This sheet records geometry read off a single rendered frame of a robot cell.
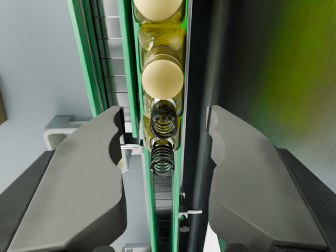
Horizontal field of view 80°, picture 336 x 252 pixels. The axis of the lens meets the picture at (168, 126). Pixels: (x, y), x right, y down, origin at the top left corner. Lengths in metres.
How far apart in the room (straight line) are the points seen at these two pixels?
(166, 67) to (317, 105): 0.12
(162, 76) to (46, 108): 0.59
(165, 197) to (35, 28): 0.60
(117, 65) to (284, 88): 0.33
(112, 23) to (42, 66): 0.29
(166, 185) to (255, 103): 0.45
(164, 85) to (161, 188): 0.53
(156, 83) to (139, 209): 0.85
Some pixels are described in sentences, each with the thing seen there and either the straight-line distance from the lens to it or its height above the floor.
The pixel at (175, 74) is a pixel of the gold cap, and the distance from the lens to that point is 0.16.
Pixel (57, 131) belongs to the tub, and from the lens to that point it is 0.64.
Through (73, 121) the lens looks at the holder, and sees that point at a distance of 0.67.
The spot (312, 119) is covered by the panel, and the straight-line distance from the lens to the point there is 0.20.
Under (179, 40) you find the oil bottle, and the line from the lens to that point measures 0.23.
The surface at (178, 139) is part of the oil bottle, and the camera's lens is 0.28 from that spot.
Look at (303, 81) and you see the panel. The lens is 0.21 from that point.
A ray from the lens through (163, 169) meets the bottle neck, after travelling 0.25.
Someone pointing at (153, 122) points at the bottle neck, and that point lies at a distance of 0.20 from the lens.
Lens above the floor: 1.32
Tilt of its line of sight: 58 degrees down
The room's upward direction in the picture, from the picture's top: 177 degrees clockwise
